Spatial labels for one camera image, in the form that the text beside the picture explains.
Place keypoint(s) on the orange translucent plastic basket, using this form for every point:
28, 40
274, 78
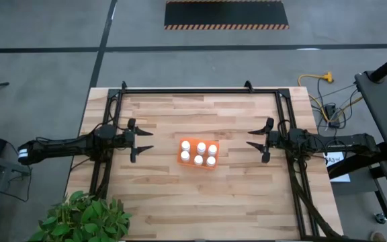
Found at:
193, 153

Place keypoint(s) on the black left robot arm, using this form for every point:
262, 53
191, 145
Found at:
62, 146

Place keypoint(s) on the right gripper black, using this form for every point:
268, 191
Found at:
279, 139

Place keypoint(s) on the white printed paper label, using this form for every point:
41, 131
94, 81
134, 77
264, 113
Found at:
335, 158

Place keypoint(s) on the person's shoe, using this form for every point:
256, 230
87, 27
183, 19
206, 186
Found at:
378, 237

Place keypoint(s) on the grey metal cart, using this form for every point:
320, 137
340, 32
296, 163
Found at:
2, 169

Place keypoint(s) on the green leafy plant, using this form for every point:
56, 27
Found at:
82, 218

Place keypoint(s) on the white pill bottle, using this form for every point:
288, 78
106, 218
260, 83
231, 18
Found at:
198, 160
201, 148
211, 161
212, 150
185, 156
185, 145

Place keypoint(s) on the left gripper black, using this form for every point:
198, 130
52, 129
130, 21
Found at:
126, 139

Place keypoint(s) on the black caster wheel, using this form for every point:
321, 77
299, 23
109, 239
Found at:
380, 218

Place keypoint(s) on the black hazard-striped floor mat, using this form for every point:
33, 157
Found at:
227, 13

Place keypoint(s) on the black power strip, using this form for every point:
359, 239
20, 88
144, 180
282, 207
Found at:
331, 114

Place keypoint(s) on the black stand beam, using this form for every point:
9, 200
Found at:
358, 164

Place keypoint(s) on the white paper sheet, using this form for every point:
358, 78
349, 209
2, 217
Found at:
340, 178

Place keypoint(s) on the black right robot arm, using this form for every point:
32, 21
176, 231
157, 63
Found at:
338, 142

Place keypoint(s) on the black metal table frame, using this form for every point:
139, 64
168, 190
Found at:
197, 91

